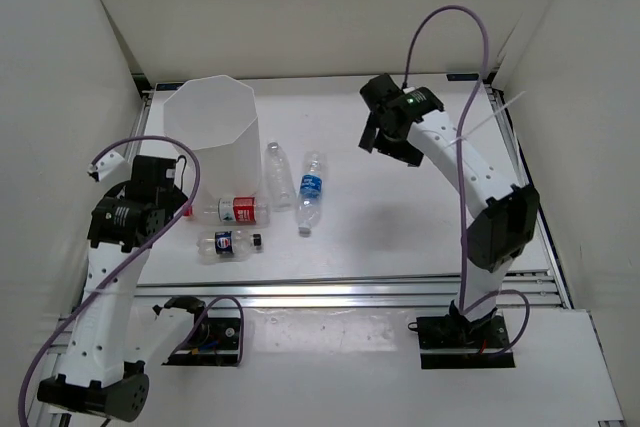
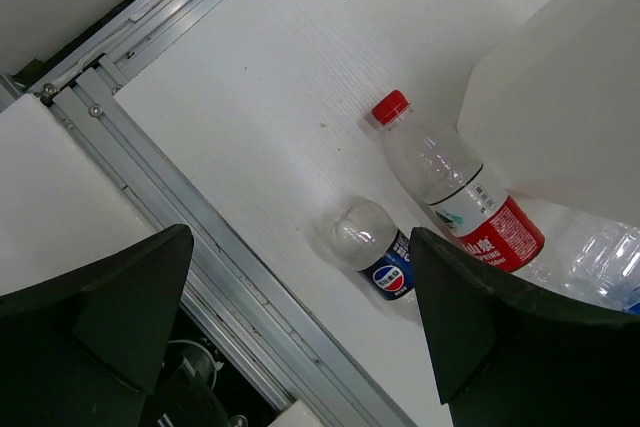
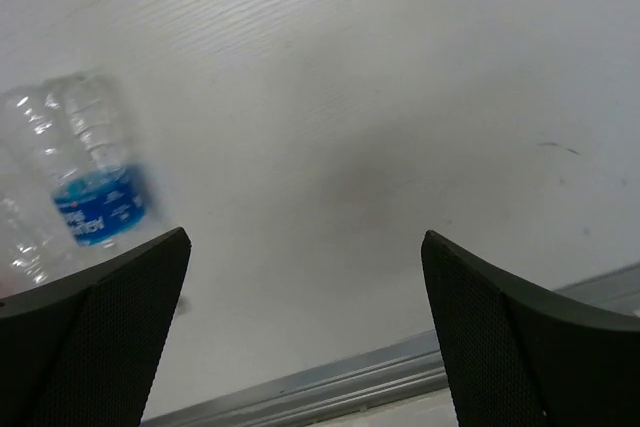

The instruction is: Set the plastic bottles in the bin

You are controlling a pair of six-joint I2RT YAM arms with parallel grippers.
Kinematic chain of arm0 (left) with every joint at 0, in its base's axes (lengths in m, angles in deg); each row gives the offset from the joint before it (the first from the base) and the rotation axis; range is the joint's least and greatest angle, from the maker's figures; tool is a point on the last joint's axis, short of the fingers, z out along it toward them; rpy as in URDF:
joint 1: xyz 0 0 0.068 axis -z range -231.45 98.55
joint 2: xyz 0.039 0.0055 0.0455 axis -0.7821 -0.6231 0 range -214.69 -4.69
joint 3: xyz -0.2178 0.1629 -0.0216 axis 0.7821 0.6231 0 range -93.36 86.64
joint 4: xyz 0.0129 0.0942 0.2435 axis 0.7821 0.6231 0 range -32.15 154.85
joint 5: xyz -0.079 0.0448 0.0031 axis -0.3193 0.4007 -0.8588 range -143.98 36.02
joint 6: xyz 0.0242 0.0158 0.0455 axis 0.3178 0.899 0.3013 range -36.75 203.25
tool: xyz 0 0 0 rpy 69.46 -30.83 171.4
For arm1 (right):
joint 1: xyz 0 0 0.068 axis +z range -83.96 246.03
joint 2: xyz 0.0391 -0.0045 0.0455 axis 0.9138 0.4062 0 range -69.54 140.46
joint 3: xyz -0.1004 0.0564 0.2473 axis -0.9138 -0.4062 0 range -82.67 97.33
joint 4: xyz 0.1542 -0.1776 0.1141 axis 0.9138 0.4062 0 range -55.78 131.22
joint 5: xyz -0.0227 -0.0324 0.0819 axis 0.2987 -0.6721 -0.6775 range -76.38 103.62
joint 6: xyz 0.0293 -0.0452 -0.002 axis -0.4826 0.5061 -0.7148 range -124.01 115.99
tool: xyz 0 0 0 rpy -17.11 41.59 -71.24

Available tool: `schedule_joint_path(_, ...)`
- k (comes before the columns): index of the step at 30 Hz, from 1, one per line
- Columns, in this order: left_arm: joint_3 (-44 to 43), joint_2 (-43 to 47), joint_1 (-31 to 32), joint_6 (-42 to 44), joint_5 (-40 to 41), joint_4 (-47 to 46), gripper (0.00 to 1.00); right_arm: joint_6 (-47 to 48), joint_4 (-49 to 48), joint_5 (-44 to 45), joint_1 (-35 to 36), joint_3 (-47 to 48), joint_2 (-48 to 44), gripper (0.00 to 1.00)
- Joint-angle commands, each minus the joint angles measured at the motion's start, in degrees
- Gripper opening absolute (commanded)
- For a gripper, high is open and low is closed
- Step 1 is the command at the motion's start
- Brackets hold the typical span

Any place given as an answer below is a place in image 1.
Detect red label plastic bottle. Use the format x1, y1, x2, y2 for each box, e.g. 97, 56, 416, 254
186, 196, 270, 226

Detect blue label water bottle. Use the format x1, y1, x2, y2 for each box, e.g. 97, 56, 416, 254
296, 151, 327, 237

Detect Pepsi label plastic bottle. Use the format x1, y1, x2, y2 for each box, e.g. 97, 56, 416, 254
196, 230, 263, 264

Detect clear unlabelled plastic bottle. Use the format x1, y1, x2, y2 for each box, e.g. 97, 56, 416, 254
264, 141, 296, 211

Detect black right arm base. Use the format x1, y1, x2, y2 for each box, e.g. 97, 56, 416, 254
407, 315, 516, 370

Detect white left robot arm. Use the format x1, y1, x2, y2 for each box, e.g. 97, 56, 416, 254
37, 155, 210, 422

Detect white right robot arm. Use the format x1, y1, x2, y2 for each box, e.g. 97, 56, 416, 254
359, 74, 540, 347

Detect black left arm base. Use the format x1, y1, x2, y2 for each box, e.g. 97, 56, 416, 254
165, 317, 243, 367

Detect white octagonal plastic bin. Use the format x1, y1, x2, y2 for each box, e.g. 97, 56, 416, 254
163, 75, 262, 197

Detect white zip tie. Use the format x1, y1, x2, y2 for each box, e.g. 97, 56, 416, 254
447, 91, 527, 147

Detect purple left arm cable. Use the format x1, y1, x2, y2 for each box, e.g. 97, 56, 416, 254
17, 135, 202, 427

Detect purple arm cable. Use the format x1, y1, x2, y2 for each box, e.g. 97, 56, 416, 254
399, 5, 532, 358
17, 135, 202, 427

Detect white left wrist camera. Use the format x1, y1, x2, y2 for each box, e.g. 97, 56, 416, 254
87, 151, 130, 184

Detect aluminium front rail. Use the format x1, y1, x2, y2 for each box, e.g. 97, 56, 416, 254
134, 271, 561, 306

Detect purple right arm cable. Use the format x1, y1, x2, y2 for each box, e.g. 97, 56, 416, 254
399, 5, 532, 358

